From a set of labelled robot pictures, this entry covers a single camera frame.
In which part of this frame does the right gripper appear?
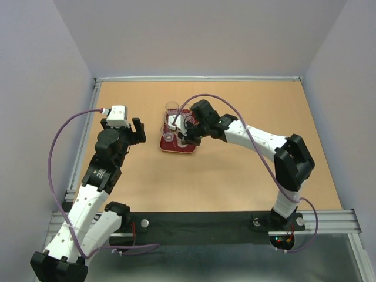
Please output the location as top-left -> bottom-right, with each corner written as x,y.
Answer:
178,120 -> 210,145

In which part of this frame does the clear glass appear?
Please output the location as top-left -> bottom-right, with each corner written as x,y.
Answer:
181,109 -> 196,124
176,132 -> 187,148
165,101 -> 179,116
161,125 -> 175,143
164,113 -> 176,131

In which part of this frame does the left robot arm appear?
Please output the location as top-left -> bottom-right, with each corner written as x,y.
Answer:
30,117 -> 146,281

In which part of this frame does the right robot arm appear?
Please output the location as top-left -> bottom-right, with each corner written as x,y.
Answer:
169,100 -> 315,229

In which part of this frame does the red lacquer tray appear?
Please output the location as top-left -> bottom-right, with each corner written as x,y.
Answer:
159,109 -> 198,156

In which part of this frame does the black base mat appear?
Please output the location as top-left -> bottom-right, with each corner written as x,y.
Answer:
109,211 -> 306,246

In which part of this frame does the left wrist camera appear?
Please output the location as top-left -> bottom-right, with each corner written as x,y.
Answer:
102,105 -> 130,128

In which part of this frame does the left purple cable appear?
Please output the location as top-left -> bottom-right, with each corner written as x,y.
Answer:
47,108 -> 161,256

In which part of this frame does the purple cable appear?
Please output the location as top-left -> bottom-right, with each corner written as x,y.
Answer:
173,94 -> 320,253
47,108 -> 161,256

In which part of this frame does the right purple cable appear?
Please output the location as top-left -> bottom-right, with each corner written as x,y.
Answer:
173,94 -> 320,253

